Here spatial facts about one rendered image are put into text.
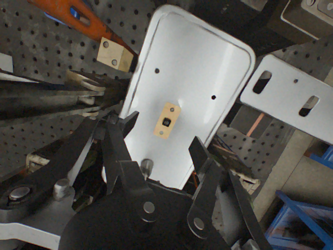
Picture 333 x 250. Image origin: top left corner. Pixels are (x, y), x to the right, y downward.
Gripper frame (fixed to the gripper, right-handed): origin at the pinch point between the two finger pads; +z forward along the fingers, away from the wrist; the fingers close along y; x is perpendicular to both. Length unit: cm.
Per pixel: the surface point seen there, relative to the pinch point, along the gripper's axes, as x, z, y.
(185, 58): 13.1, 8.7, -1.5
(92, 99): 0.2, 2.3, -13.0
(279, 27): 23.4, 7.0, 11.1
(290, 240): -105, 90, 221
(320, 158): 4, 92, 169
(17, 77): 0.6, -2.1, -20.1
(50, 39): 5, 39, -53
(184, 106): 4.7, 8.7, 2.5
